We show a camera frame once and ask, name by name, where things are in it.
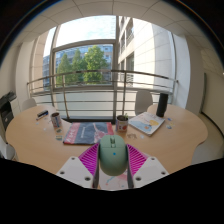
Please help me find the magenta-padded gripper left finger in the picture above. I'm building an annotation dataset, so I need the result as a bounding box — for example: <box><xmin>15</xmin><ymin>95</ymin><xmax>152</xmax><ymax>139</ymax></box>
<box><xmin>55</xmin><ymin>143</ymin><xmax>101</xmax><ymax>190</ymax></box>

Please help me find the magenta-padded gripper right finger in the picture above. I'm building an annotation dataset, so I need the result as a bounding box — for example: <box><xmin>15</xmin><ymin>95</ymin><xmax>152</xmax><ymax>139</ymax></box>
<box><xmin>126</xmin><ymin>143</ymin><xmax>170</xmax><ymax>190</ymax></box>

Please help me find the mint green computer mouse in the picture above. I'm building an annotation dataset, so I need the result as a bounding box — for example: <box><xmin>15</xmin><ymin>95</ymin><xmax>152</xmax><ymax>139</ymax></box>
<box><xmin>98</xmin><ymin>134</ymin><xmax>129</xmax><ymax>177</ymax></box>

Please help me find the round white pink mouse pad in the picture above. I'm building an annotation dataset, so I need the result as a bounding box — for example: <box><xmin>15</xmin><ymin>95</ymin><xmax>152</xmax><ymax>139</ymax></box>
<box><xmin>98</xmin><ymin>169</ymin><xmax>130</xmax><ymax>191</ymax></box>

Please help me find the red and dark magazine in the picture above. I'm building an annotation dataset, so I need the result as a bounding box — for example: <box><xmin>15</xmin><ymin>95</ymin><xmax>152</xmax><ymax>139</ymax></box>
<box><xmin>62</xmin><ymin>121</ymin><xmax>115</xmax><ymax>146</ymax></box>

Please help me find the light blue illustrated book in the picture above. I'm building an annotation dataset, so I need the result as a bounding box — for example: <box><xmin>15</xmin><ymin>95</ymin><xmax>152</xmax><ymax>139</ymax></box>
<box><xmin>128</xmin><ymin>111</ymin><xmax>166</xmax><ymax>137</ymax></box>

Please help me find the printed cup with plant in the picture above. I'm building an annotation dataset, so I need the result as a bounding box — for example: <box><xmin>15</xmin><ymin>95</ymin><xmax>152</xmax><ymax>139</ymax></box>
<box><xmin>115</xmin><ymin>114</ymin><xmax>130</xmax><ymax>133</ymax></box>

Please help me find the printed white red can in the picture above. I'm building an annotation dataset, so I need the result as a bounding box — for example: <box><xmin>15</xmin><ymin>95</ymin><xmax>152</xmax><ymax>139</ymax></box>
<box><xmin>49</xmin><ymin>111</ymin><xmax>63</xmax><ymax>129</ymax></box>

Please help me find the black cylindrical speaker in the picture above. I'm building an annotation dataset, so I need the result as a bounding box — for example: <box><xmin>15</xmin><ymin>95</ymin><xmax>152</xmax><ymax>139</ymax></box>
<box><xmin>155</xmin><ymin>92</ymin><xmax>169</xmax><ymax>118</ymax></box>

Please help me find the dark blue stapler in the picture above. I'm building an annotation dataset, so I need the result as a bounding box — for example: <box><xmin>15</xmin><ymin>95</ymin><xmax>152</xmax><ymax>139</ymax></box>
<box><xmin>35</xmin><ymin>109</ymin><xmax>50</xmax><ymax>121</ymax></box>

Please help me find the metal balcony railing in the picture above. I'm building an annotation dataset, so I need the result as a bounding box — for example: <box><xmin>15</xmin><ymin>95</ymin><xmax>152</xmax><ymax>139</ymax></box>
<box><xmin>26</xmin><ymin>69</ymin><xmax>179</xmax><ymax>121</ymax></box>

